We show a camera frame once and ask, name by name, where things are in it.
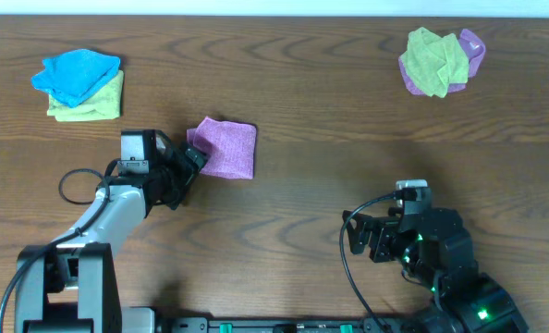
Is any purple microfiber cloth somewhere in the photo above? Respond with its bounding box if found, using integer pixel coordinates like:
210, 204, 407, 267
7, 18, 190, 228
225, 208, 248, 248
186, 117, 257, 179

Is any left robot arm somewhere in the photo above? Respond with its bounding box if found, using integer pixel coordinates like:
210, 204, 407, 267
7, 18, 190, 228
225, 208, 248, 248
0, 140, 208, 332

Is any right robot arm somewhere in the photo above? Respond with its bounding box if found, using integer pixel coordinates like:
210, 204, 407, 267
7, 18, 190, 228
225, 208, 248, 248
342, 208, 530, 333

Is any green folded cloth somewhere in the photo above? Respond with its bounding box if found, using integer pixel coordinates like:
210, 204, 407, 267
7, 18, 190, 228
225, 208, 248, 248
47, 70, 124, 122

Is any blue folded cloth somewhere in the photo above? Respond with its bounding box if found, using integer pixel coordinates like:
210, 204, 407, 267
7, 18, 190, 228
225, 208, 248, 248
30, 49, 121, 107

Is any green crumpled cloth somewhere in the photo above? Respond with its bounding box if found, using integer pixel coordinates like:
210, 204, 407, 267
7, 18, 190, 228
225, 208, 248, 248
399, 28, 470, 98

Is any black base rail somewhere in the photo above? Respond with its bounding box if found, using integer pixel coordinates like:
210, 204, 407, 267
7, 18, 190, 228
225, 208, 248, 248
154, 316, 408, 333

